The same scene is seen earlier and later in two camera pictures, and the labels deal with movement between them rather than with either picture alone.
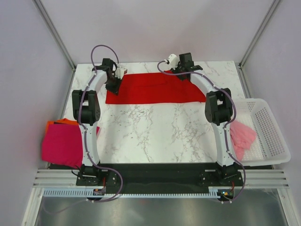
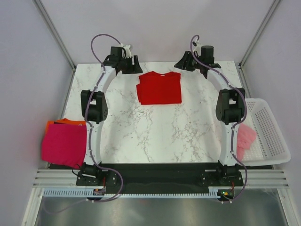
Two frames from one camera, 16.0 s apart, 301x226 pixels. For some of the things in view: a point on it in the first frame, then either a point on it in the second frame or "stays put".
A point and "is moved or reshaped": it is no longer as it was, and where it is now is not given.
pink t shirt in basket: [241, 137] stays put
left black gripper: [115, 90] to [135, 68]
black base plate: [162, 176] stays put
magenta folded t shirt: [62, 144] stays put
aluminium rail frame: [253, 178] stays put
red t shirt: [155, 87] is moved or reshaped
